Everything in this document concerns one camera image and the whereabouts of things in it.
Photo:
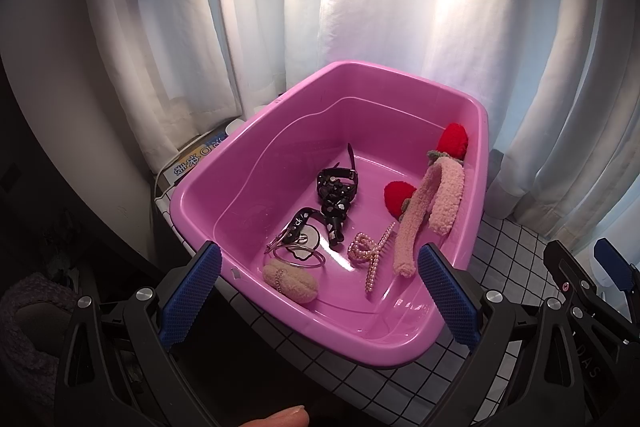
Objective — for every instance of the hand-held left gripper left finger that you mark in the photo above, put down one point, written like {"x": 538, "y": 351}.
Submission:
{"x": 192, "y": 292}

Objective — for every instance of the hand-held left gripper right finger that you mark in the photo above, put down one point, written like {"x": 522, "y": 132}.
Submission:
{"x": 447, "y": 294}

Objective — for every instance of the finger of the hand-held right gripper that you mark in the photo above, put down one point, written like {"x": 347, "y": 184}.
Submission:
{"x": 612, "y": 264}
{"x": 567, "y": 272}

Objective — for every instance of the pink plush strawberry headband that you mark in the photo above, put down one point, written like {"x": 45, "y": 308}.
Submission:
{"x": 407, "y": 232}

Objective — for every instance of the pearl claw hair clip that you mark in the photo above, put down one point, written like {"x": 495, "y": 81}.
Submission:
{"x": 370, "y": 264}

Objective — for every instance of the beige plush hair clip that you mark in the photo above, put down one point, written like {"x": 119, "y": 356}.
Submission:
{"x": 295, "y": 282}

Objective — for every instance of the silver bangle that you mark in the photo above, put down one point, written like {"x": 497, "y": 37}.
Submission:
{"x": 295, "y": 261}

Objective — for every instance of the pink plastic basin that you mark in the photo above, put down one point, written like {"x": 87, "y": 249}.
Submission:
{"x": 280, "y": 147}

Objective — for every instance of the person's left hand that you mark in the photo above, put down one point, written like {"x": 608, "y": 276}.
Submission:
{"x": 280, "y": 417}

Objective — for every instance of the white checked tablecloth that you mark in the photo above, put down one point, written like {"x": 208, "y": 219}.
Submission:
{"x": 350, "y": 382}

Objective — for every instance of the white box with blue print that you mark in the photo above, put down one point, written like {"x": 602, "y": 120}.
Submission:
{"x": 200, "y": 159}

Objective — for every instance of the purple fuzzy cloth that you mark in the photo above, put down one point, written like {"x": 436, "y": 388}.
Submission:
{"x": 30, "y": 292}

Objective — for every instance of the white curtain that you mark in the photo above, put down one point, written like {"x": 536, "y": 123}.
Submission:
{"x": 400, "y": 7}

